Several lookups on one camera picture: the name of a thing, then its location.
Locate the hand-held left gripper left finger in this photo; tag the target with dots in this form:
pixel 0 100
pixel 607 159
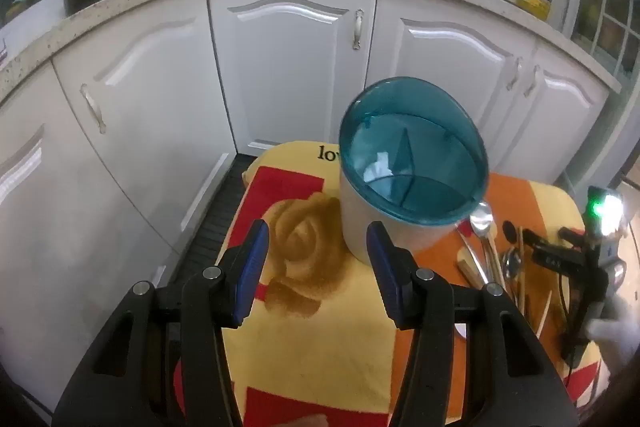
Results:
pixel 250 267

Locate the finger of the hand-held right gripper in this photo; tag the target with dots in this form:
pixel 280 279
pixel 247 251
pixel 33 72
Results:
pixel 555 252

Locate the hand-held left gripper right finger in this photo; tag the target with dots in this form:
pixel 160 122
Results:
pixel 382 267

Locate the small steel spoon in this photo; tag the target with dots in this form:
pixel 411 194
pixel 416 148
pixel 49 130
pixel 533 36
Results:
pixel 512 264

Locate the white teal-rimmed utensil holder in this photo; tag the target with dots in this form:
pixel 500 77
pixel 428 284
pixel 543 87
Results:
pixel 360 227

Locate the light bamboo chopstick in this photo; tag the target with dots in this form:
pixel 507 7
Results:
pixel 497 262
pixel 465 269

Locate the large steel spoon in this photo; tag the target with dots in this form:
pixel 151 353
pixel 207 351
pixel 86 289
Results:
pixel 482 219

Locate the person's right hand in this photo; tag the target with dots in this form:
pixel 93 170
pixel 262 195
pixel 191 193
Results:
pixel 615 327

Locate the black ribbed floor mat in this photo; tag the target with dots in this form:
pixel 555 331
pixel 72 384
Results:
pixel 215 227

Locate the yellow orange printed towel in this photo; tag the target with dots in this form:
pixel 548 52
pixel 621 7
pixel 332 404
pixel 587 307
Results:
pixel 310 347

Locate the white cabinet door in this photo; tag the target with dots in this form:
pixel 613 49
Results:
pixel 440 57
pixel 290 72
pixel 560 127
pixel 150 107
pixel 45 232

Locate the glass-door cabinet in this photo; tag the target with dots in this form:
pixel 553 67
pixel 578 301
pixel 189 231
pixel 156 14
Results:
pixel 607 7

